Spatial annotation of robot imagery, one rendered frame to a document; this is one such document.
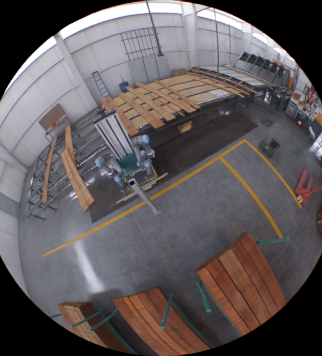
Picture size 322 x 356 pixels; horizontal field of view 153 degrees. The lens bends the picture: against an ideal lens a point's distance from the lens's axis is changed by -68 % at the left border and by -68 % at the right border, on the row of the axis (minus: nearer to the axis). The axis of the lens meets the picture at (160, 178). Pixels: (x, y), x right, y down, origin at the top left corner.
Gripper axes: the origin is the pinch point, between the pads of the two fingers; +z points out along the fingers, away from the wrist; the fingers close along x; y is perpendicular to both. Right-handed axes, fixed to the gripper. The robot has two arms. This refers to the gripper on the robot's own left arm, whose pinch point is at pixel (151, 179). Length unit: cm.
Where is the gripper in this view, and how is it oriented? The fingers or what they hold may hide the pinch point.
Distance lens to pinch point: 192.5
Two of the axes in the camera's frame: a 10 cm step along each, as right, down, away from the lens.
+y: 2.3, 5.4, -8.1
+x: 9.6, -2.6, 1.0
